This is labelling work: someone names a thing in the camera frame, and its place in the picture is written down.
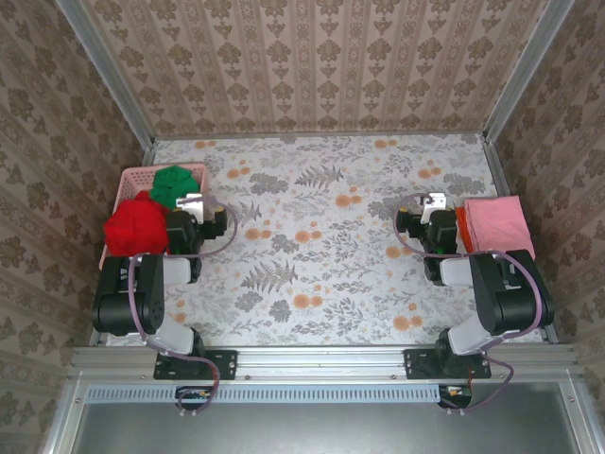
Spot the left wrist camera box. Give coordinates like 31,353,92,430
175,192,219,226

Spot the slotted grey cable duct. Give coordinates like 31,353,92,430
87,383,448,404

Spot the red t-shirt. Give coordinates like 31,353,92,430
102,190,171,259

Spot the green t-shirt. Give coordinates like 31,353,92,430
148,165,199,209

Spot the orange folded t-shirt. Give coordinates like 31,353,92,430
454,206,474,252

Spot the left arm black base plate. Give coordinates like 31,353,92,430
153,349,237,382

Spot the aluminium mounting rail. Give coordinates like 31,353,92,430
70,344,578,382

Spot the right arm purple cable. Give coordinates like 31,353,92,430
395,192,543,417

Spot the aluminium table back rail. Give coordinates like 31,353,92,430
153,131,488,141

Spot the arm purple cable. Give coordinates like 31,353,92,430
128,194,238,420
395,192,543,417

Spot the aluminium corner post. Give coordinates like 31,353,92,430
56,0,155,148
484,0,576,143

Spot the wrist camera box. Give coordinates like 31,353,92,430
175,192,219,226
419,191,448,224

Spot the pink folded t-shirt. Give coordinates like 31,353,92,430
460,196,538,261

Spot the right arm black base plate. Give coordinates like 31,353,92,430
404,348,493,380

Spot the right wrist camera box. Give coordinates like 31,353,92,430
419,191,448,224

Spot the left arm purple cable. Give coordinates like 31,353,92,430
128,194,238,420

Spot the pink plastic basket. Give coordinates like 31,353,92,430
97,163,212,269

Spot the grey metal sheet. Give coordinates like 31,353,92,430
70,401,587,454

